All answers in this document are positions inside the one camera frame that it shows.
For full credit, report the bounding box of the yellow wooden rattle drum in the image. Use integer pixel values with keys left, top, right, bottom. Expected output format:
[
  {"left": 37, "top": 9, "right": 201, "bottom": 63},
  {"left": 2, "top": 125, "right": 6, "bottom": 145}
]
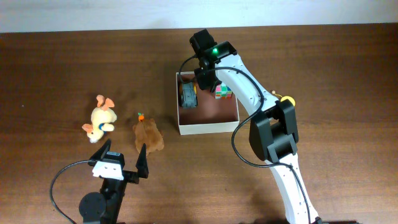
[{"left": 271, "top": 90, "right": 296, "bottom": 106}]

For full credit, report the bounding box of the yellow grey toy truck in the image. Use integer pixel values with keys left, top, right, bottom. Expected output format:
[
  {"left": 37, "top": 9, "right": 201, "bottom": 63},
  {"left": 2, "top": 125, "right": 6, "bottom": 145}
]
[{"left": 179, "top": 83, "right": 198, "bottom": 109}]

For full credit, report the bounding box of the brown plush toy with carrot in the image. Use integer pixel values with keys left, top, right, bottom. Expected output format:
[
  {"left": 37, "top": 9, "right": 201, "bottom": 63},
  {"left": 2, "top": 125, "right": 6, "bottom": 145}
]
[{"left": 132, "top": 113, "right": 164, "bottom": 156}]

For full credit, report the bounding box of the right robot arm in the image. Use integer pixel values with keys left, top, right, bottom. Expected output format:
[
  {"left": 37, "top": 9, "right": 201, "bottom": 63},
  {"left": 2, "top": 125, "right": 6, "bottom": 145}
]
[{"left": 190, "top": 29, "right": 322, "bottom": 223}]

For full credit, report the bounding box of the colourful puzzle cube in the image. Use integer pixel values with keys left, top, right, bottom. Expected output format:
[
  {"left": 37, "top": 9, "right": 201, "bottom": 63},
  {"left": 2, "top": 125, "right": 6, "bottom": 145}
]
[{"left": 215, "top": 83, "right": 233, "bottom": 100}]

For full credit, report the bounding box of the left black cable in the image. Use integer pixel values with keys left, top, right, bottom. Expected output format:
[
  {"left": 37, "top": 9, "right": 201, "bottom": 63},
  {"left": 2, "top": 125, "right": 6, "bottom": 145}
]
[{"left": 49, "top": 159, "right": 94, "bottom": 224}]

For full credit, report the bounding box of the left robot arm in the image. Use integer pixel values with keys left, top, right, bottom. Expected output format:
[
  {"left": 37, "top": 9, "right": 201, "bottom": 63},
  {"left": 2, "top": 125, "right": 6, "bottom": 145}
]
[{"left": 79, "top": 139, "right": 149, "bottom": 224}]

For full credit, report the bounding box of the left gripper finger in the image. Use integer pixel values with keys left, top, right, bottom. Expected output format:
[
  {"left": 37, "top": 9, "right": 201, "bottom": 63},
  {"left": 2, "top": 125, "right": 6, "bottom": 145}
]
[
  {"left": 136, "top": 143, "right": 149, "bottom": 179},
  {"left": 88, "top": 139, "right": 111, "bottom": 166}
]

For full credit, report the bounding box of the white cardboard box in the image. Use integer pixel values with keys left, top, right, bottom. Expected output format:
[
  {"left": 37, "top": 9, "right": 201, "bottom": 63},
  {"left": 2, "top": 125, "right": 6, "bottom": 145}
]
[{"left": 176, "top": 88, "right": 239, "bottom": 135}]

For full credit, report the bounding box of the cream plush bunny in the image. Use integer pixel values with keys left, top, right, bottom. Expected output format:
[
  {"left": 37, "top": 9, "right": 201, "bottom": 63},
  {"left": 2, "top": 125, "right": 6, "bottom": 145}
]
[{"left": 81, "top": 95, "right": 117, "bottom": 143}]

